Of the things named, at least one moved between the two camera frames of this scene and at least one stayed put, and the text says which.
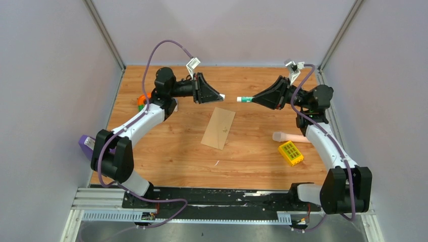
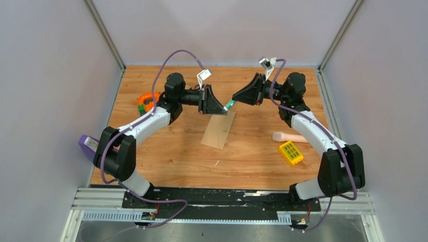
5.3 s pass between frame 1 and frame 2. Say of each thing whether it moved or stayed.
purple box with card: stayed
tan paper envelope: stayed
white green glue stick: moved
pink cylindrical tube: stayed
